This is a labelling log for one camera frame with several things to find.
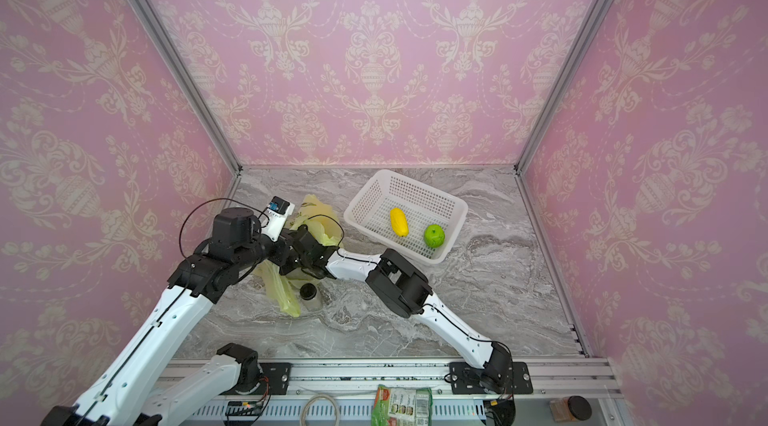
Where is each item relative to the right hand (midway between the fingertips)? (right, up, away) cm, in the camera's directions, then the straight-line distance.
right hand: (270, 260), depth 91 cm
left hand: (+13, +10, -17) cm, 24 cm away
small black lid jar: (+16, -7, -13) cm, 22 cm away
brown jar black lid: (+75, -25, -29) cm, 84 cm away
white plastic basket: (+30, +14, +14) cm, 36 cm away
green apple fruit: (+51, +7, +3) cm, 52 cm away
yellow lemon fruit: (+40, +11, +8) cm, 42 cm away
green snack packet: (+40, -29, -23) cm, 54 cm away
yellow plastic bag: (+19, +12, -12) cm, 25 cm away
